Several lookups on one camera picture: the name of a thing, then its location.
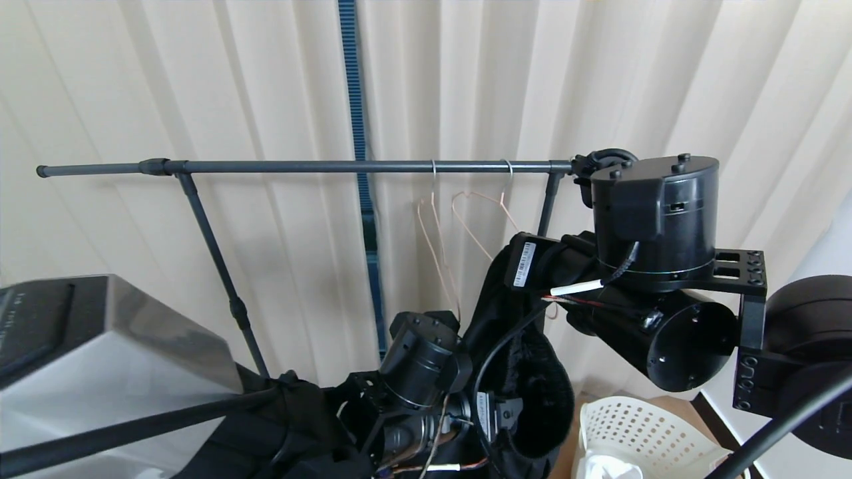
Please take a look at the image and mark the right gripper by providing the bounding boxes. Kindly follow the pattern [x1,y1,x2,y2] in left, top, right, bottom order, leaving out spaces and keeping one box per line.
[504,232,601,293]

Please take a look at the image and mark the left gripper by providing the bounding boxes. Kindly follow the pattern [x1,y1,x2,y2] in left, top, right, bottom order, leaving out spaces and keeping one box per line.
[475,391,522,445]

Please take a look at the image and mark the black shorts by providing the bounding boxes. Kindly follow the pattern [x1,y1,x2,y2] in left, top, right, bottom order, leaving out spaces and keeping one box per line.
[459,233,577,479]

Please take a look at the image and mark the pink clothes hanger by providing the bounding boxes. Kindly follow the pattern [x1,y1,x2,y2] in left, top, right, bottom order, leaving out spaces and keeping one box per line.
[417,160,463,321]
[451,160,521,265]

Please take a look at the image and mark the white laundry basket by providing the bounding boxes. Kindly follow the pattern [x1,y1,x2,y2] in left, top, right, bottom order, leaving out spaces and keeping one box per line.
[578,396,734,479]

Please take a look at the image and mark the black clothes rack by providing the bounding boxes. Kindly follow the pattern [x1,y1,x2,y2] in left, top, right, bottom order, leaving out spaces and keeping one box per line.
[35,158,594,380]

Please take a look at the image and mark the white garment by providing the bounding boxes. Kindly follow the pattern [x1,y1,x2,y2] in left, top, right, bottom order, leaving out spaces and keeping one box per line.
[584,447,644,479]

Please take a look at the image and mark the beige curtain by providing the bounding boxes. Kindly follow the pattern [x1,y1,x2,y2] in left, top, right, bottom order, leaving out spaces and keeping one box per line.
[0,0,387,395]
[356,0,852,401]

